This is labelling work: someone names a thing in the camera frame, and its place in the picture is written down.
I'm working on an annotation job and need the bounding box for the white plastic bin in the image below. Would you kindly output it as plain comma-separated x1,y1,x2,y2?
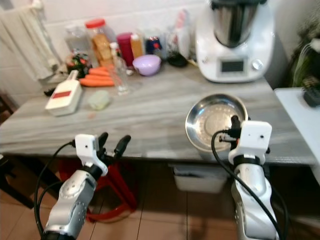
170,164,228,194

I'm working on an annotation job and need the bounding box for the pale green soap bar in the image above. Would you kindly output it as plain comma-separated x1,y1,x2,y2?
87,90,111,111

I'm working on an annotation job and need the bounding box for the black box on side table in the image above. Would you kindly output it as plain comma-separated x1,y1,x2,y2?
302,87,320,108

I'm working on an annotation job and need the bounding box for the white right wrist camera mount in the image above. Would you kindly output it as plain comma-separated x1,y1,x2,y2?
228,120,272,165

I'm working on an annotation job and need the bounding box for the white grater with red label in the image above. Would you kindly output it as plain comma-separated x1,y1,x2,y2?
45,70,82,117

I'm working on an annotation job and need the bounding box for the orange sauce bottle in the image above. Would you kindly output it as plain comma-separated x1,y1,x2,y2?
130,33,144,59

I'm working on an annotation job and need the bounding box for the dark blue jar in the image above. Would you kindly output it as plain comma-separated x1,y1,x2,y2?
145,35,163,56

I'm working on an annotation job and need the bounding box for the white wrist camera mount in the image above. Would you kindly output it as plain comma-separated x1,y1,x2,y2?
228,120,272,165
75,133,109,177

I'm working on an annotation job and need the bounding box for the purple plastic bowl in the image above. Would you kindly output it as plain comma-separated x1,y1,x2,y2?
132,54,162,77

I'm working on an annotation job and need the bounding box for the red lid cracker jar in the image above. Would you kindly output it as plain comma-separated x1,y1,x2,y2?
85,18,115,68

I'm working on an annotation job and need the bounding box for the beige hanging towel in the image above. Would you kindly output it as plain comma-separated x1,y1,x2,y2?
0,6,58,81

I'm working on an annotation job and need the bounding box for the dark bundle with red bits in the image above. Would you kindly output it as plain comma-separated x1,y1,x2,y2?
66,52,92,78

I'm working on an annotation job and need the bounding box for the white kitchen food processor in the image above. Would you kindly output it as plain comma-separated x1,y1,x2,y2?
195,0,276,84

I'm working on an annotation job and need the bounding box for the orange carrot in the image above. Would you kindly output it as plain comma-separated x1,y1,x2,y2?
82,73,115,82
87,66,113,76
79,77,116,88

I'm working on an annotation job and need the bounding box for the magenta plastic cup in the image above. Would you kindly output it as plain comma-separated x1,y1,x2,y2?
116,32,135,66

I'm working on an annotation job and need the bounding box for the clear plastic bag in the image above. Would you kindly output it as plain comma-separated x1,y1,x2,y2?
166,9,195,60

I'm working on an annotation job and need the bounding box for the steel bowl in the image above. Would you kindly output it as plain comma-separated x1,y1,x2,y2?
185,93,249,153

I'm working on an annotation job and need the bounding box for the red plastic stool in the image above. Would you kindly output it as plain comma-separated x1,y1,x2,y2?
57,159,138,223

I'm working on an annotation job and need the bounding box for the white side table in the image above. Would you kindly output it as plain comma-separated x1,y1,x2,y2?
274,88,320,186

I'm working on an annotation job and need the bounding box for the small black bowl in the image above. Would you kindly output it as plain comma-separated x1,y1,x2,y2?
167,51,190,68

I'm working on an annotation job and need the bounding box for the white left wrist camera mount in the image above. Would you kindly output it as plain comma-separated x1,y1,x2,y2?
75,133,109,177

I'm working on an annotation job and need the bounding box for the clear drinking glass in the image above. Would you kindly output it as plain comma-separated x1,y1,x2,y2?
111,57,131,96

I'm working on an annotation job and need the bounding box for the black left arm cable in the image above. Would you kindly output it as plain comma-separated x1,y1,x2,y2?
33,141,76,236

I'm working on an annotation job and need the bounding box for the green leafy plant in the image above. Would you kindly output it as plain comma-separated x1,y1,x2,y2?
287,25,320,90

